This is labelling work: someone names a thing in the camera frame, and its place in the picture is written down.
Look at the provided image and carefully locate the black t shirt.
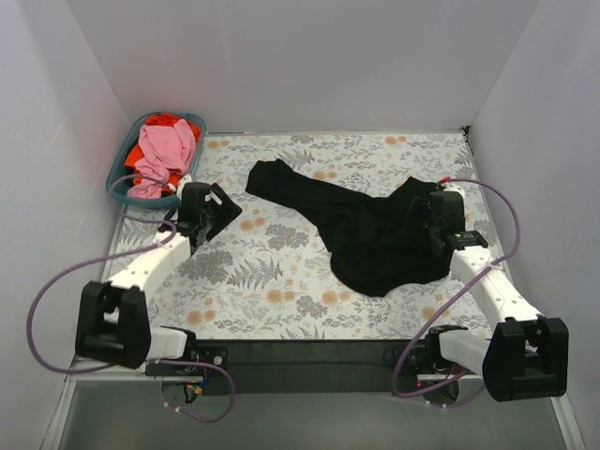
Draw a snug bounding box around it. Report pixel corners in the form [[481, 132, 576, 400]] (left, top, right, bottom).
[[246, 159, 450, 297]]

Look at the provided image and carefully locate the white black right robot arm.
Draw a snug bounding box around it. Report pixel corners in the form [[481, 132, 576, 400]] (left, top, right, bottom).
[[405, 187, 569, 402]]

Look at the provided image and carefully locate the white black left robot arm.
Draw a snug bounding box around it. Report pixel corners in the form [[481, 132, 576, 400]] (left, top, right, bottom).
[[75, 182, 243, 375]]

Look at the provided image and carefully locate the pink t shirt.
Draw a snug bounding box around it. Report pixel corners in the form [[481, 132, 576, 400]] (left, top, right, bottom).
[[127, 118, 197, 200]]

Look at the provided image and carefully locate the floral patterned table mat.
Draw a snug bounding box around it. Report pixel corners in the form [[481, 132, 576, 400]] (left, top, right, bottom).
[[97, 132, 512, 340]]

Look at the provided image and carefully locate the teal plastic laundry basket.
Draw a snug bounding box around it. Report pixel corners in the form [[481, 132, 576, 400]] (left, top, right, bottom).
[[106, 112, 206, 210]]

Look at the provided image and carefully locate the orange t shirt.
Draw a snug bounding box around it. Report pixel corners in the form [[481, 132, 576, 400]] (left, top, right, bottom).
[[122, 112, 203, 192]]

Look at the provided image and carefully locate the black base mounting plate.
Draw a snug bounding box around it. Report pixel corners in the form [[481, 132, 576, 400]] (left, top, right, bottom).
[[144, 339, 451, 394]]

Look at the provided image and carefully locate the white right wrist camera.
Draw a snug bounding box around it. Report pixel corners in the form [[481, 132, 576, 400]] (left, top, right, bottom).
[[438, 177, 466, 200]]

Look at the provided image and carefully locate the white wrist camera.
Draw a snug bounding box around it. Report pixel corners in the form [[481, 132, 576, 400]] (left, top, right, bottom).
[[438, 177, 466, 200], [165, 173, 193, 196]]

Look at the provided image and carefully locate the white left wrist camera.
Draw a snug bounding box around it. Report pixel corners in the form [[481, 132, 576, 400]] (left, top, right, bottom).
[[165, 173, 193, 196]]

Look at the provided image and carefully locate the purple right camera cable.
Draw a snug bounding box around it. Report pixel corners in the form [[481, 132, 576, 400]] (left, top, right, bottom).
[[391, 177, 521, 410]]

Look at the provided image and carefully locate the purple camera cable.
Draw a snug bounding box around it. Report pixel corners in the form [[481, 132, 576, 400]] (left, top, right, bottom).
[[26, 173, 235, 424], [391, 177, 521, 410]]

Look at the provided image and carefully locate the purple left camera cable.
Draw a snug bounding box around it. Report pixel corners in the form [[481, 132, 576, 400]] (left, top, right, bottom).
[[26, 173, 235, 424]]

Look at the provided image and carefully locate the aluminium frame rail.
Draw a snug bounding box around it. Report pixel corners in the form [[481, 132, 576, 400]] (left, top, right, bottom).
[[50, 368, 585, 449]]

